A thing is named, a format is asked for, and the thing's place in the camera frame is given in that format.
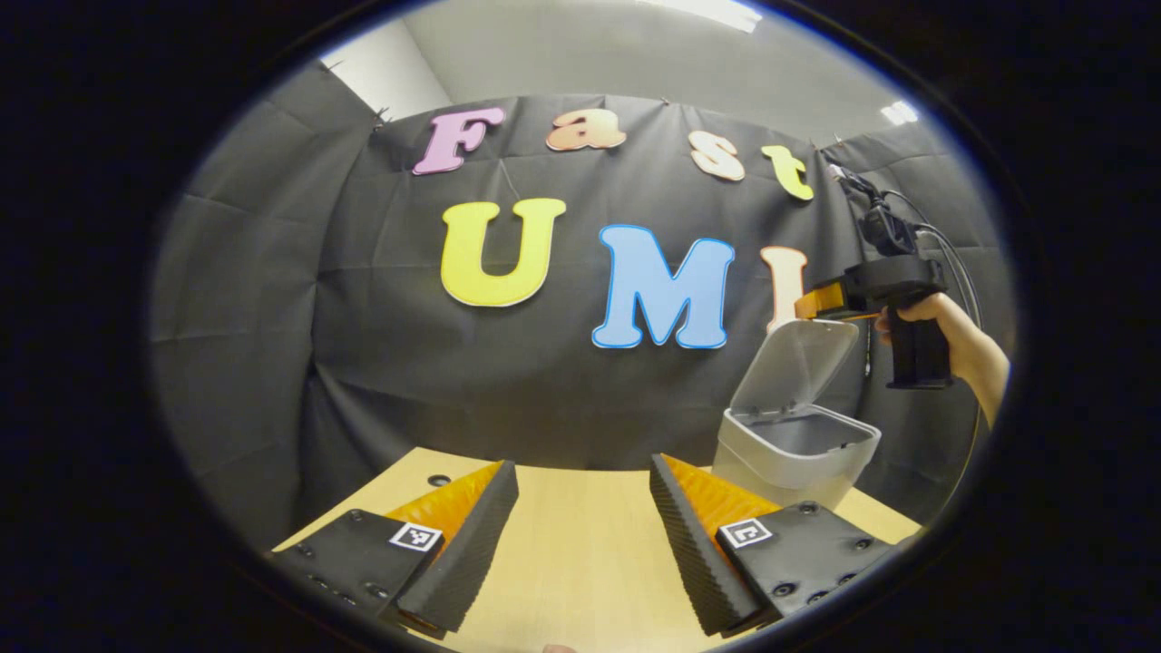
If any long ceiling light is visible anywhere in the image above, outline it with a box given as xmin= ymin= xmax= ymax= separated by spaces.
xmin=635 ymin=0 xmax=763 ymax=34

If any wooden desktop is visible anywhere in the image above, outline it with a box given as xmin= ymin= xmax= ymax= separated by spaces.
xmin=272 ymin=446 xmax=926 ymax=653

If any white desktop garbage bin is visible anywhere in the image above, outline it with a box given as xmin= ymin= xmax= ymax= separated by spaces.
xmin=712 ymin=317 xmax=883 ymax=509

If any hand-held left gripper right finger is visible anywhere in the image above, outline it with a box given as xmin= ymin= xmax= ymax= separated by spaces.
xmin=649 ymin=453 xmax=899 ymax=638

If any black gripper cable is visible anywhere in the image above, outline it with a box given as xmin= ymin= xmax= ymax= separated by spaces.
xmin=821 ymin=150 xmax=987 ymax=329

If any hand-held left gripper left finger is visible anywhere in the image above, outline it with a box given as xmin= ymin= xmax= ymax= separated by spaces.
xmin=272 ymin=460 xmax=520 ymax=640

